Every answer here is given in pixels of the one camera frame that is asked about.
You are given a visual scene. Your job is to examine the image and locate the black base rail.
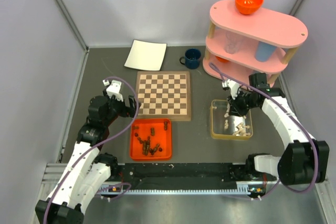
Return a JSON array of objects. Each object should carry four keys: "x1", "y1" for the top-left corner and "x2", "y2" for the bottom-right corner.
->
[{"x1": 119, "y1": 163, "x2": 275, "y2": 190}]

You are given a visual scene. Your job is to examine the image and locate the white square plate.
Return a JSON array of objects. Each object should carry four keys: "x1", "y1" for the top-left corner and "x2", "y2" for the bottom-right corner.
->
[{"x1": 124, "y1": 40, "x2": 167, "y2": 71}]

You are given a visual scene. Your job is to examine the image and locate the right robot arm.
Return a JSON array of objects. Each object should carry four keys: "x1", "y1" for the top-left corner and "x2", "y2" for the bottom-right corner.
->
[{"x1": 222, "y1": 73, "x2": 330, "y2": 186}]

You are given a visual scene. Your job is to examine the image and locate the orange plastic tray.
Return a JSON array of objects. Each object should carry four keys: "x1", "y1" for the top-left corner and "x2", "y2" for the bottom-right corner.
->
[{"x1": 130, "y1": 118, "x2": 173, "y2": 161}]

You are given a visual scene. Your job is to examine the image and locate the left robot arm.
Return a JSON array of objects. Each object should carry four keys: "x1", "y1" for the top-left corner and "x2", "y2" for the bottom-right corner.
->
[{"x1": 35, "y1": 94, "x2": 140, "y2": 223}]

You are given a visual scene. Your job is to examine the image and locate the dark blue enamel mug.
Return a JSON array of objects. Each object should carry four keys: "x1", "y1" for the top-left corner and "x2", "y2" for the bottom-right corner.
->
[{"x1": 180, "y1": 48, "x2": 202, "y2": 69}]

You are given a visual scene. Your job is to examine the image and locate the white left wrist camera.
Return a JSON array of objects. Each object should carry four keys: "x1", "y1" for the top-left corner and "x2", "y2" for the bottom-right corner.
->
[{"x1": 102, "y1": 79, "x2": 123, "y2": 102}]

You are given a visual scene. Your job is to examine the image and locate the wooden chess board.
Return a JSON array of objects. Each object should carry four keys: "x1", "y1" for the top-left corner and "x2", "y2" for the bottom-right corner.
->
[{"x1": 136, "y1": 71, "x2": 192, "y2": 121}]

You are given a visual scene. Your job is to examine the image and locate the dark long chess piece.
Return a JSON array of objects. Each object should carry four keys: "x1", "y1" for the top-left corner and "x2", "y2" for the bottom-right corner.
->
[{"x1": 142, "y1": 141, "x2": 147, "y2": 155}]

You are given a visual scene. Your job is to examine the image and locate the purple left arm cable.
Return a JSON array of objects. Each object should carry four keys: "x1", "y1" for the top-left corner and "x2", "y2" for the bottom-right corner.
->
[{"x1": 44, "y1": 77, "x2": 140, "y2": 224}]

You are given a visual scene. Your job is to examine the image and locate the pink three-tier shelf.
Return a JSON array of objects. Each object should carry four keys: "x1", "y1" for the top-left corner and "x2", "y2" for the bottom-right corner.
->
[{"x1": 203, "y1": 0, "x2": 308, "y2": 86}]

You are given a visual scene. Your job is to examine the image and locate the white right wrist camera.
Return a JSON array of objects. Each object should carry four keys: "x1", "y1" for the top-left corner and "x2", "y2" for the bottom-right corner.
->
[{"x1": 222, "y1": 79, "x2": 240, "y2": 102}]

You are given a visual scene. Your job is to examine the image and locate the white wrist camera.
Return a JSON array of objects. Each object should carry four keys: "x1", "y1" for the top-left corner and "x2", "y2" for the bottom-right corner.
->
[
  {"x1": 222, "y1": 79, "x2": 240, "y2": 102},
  {"x1": 102, "y1": 79, "x2": 123, "y2": 102}
]

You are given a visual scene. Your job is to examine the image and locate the orange plastic bowl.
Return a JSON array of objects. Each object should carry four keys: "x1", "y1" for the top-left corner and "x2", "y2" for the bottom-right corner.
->
[{"x1": 235, "y1": 0, "x2": 264, "y2": 15}]

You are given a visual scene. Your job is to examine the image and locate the light blue plastic cup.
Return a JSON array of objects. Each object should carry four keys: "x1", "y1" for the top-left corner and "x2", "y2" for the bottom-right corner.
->
[{"x1": 255, "y1": 41, "x2": 277, "y2": 62}]

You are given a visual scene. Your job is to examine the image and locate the clear plastic cup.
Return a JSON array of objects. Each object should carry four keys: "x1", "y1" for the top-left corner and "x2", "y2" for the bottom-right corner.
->
[{"x1": 224, "y1": 31, "x2": 243, "y2": 54}]

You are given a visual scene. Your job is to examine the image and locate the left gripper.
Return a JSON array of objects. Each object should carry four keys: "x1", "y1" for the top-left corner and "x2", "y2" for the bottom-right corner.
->
[{"x1": 103, "y1": 89, "x2": 141, "y2": 126}]

